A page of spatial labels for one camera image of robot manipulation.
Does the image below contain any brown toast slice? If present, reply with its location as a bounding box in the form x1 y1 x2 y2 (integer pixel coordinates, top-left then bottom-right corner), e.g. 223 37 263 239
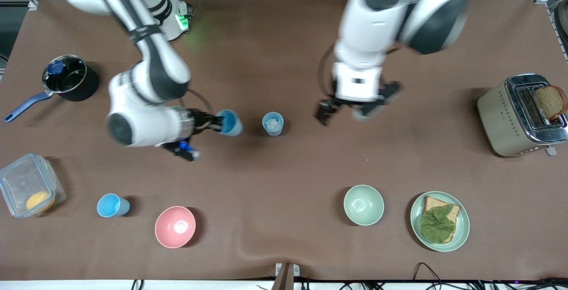
533 85 568 121

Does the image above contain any brown table cloth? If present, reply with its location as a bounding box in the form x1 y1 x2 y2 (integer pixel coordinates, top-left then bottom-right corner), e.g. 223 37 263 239
0 0 568 282

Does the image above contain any orange round food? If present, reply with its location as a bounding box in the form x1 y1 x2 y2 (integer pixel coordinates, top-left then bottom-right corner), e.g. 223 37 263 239
25 191 56 213

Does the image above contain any clear plastic food container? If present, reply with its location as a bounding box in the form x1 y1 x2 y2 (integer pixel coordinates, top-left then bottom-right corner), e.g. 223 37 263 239
0 153 67 219

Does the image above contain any pale green bowl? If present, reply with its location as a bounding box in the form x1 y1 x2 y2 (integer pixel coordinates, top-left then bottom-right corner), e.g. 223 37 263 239
343 184 385 227

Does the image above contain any black saucepan with blue handle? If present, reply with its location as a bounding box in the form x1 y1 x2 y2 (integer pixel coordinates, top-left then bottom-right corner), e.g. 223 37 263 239
4 54 100 124

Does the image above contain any pale green plate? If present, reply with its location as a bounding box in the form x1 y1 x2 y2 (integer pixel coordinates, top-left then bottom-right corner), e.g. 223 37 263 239
410 191 470 253

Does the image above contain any brown bread slice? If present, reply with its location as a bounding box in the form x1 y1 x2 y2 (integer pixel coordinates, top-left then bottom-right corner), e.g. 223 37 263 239
421 196 462 244

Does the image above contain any green lettuce leaf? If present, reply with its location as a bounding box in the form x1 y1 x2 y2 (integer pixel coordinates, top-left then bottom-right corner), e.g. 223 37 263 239
420 204 457 244

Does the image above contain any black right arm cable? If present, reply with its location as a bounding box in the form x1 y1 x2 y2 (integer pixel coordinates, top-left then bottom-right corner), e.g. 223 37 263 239
186 88 215 114

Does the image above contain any metal table edge bracket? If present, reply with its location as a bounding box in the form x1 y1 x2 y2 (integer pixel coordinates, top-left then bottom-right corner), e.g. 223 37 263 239
272 262 301 290

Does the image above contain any beige and chrome toaster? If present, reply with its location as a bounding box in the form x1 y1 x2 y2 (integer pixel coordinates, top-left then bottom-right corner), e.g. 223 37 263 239
477 74 568 157

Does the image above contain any pink bowl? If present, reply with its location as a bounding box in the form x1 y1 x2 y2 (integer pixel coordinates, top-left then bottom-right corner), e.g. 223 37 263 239
154 206 196 249

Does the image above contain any black looped cable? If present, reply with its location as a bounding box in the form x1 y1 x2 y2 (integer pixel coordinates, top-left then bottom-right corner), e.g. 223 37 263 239
413 262 445 284

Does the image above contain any light blue cup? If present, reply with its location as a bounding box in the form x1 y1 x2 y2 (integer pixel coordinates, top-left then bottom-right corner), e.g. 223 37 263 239
216 109 244 137
97 193 131 218

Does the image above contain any blue cup with white paper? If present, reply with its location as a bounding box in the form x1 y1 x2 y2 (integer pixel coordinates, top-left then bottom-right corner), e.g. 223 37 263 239
261 112 285 137

